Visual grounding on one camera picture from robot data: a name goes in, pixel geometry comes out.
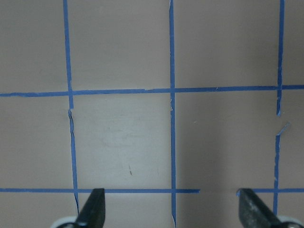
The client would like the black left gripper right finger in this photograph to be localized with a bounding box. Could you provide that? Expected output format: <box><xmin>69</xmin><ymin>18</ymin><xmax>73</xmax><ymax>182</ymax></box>
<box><xmin>238</xmin><ymin>188</ymin><xmax>281</xmax><ymax>228</ymax></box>

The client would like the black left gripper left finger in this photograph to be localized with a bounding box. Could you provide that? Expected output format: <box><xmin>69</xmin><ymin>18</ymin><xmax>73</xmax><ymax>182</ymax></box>
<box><xmin>75</xmin><ymin>189</ymin><xmax>105</xmax><ymax>228</ymax></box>

